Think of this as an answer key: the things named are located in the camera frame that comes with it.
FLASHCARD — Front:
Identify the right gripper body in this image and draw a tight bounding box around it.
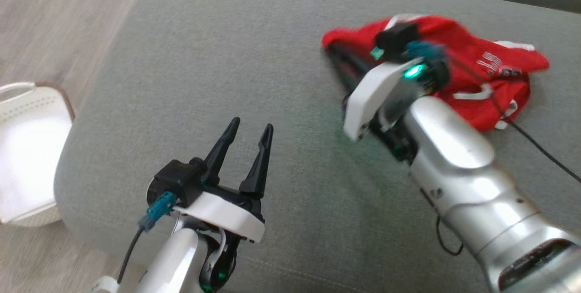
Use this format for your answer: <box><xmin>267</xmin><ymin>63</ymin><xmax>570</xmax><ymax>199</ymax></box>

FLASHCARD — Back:
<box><xmin>343</xmin><ymin>56</ymin><xmax>451</xmax><ymax>142</ymax></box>

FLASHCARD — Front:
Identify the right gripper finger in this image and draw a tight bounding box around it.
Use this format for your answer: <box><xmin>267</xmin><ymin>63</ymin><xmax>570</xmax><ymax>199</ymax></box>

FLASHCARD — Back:
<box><xmin>325</xmin><ymin>43</ymin><xmax>378</xmax><ymax>76</ymax></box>
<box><xmin>334</xmin><ymin>66</ymin><xmax>364</xmax><ymax>98</ymax></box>

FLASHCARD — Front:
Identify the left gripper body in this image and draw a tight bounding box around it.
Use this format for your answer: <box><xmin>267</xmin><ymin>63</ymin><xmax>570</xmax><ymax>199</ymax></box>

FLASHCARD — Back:
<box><xmin>172</xmin><ymin>184</ymin><xmax>266</xmax><ymax>244</ymax></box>

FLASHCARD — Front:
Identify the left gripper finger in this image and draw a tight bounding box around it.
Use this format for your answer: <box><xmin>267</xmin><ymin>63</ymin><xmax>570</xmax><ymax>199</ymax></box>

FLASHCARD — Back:
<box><xmin>239</xmin><ymin>124</ymin><xmax>274</xmax><ymax>198</ymax></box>
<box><xmin>202</xmin><ymin>117</ymin><xmax>240</xmax><ymax>185</ymax></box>

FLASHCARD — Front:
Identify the red and white jersey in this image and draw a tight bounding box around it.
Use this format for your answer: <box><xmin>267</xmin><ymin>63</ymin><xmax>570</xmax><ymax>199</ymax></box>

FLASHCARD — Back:
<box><xmin>321</xmin><ymin>13</ymin><xmax>551</xmax><ymax>132</ymax></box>

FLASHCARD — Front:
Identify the large grey sofa seat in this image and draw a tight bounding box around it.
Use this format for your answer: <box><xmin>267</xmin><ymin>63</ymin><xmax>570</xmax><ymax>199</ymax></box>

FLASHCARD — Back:
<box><xmin>54</xmin><ymin>0</ymin><xmax>581</xmax><ymax>293</ymax></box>

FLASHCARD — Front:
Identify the white perforated laundry basket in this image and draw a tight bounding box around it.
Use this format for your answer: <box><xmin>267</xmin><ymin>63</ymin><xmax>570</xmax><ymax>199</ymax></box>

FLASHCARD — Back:
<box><xmin>0</xmin><ymin>82</ymin><xmax>75</xmax><ymax>228</ymax></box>

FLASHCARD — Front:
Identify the left camera cable teal plug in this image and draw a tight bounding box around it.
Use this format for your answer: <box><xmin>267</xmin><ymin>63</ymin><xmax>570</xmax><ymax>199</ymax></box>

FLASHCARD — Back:
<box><xmin>117</xmin><ymin>192</ymin><xmax>177</xmax><ymax>284</ymax></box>

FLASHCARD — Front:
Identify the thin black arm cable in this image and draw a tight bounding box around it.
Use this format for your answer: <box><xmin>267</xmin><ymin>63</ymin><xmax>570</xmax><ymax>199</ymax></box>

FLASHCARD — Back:
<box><xmin>435</xmin><ymin>215</ymin><xmax>464</xmax><ymax>256</ymax></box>

